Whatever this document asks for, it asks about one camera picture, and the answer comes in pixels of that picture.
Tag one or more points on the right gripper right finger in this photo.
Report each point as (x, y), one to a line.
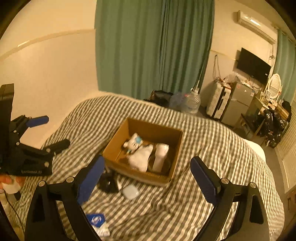
(250, 219)

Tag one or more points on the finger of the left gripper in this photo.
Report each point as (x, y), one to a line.
(27, 153)
(22, 123)

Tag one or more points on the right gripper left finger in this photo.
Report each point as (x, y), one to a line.
(44, 221)

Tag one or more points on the blue tissue packet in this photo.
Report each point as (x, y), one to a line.
(99, 223)

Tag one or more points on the black round compact case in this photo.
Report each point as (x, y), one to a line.
(108, 183)

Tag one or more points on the white earbuds case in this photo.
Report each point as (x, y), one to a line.
(130, 192)

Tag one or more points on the white plush toy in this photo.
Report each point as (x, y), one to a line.
(140, 158)

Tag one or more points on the person's left hand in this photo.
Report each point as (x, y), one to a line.
(11, 184)

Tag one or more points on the white louvered wardrobe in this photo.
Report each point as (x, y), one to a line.
(285, 151)

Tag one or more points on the checkered grey white duvet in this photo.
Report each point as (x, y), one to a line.
(178, 210)

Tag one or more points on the white bear figurine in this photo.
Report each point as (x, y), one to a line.
(133, 144)

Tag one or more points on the brown cardboard box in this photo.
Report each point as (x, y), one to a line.
(116, 157)

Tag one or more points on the black bag on chair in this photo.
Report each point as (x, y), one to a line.
(275, 125)

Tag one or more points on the wooden dressing table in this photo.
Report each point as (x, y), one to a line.
(253, 120)

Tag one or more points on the white cylindrical bottle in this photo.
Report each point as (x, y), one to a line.
(160, 156)

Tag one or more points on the grey mini fridge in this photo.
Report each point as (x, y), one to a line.
(238, 103)

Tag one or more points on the white suitcase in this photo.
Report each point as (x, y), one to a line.
(218, 99)

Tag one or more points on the clear water jug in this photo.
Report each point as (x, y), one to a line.
(191, 102)

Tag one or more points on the white oval vanity mirror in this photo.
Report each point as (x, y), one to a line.
(274, 87)

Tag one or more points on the green window curtain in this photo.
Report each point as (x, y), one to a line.
(285, 65)

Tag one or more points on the white air conditioner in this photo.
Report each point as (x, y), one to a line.
(257, 27)

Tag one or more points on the black wall television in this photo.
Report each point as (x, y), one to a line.
(253, 66)

